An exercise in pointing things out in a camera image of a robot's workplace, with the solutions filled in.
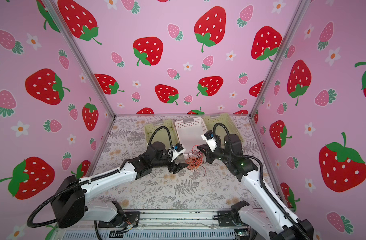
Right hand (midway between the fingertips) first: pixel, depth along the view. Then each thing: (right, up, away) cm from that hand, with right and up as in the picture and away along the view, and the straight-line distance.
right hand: (198, 146), depth 72 cm
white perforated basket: (-4, +6, +38) cm, 39 cm away
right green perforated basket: (+23, +17, +43) cm, 51 cm away
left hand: (-7, -7, +5) cm, 11 cm away
